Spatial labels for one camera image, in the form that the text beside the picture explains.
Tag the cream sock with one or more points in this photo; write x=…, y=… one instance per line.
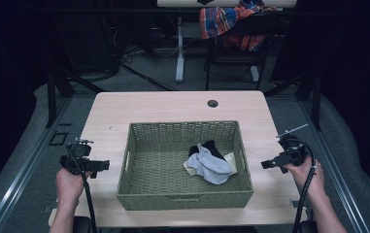
x=232, y=161

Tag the person's right hand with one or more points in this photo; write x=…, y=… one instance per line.
x=307, y=178

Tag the white desk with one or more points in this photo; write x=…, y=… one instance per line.
x=179, y=3

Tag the black metal stand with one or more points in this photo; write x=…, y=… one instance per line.
x=51, y=97
x=316, y=97

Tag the metal floor rail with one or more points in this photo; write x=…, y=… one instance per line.
x=338, y=181
x=17, y=181

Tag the person's left hand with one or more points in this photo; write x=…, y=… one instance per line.
x=67, y=186

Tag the grey sock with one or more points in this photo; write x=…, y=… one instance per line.
x=210, y=166

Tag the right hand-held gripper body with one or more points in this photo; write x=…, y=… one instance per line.
x=294, y=150

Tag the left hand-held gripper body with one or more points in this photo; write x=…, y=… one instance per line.
x=77, y=152

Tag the green woven basket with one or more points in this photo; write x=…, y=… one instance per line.
x=153, y=181

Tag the plaid cloth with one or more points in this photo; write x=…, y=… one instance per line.
x=219, y=19

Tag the black sock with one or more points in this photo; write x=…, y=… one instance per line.
x=212, y=147

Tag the black chair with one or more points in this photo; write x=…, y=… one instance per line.
x=237, y=59

